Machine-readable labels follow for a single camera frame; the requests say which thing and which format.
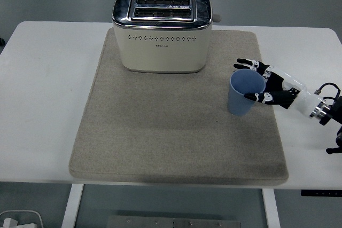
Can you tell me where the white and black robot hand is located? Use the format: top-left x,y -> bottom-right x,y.
233,58 -> 322,117

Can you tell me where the blue ribbed plastic cup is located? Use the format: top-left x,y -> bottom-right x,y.
227,68 -> 267,117

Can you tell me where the black table control panel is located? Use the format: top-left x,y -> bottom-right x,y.
301,190 -> 342,197

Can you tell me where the white table leg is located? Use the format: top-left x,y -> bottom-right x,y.
60,184 -> 85,228
261,188 -> 281,228

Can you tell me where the beige fabric table mat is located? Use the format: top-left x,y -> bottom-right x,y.
68,29 -> 290,186

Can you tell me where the cream and chrome toaster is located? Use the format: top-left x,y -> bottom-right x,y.
111,0 -> 222,74

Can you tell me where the grey metal plate with screws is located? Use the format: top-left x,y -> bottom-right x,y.
106,215 -> 243,228

